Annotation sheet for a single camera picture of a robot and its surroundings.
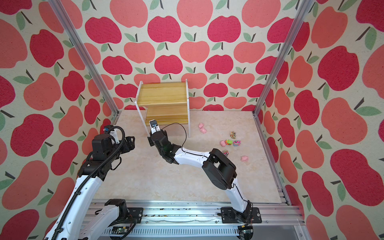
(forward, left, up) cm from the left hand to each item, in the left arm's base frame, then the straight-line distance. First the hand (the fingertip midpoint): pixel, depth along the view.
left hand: (130, 139), depth 76 cm
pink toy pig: (+27, -39, -21) cm, 53 cm away
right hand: (+9, -12, -2) cm, 15 cm away
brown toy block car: (+18, -62, -21) cm, 67 cm away
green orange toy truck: (+12, -58, -21) cm, 63 cm away
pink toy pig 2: (+22, -41, -21) cm, 51 cm away
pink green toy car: (+11, -63, -21) cm, 67 cm away
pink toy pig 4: (-1, -65, -21) cm, 69 cm away
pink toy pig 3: (+11, -54, -22) cm, 59 cm away
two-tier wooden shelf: (+18, -19, +10) cm, 28 cm away
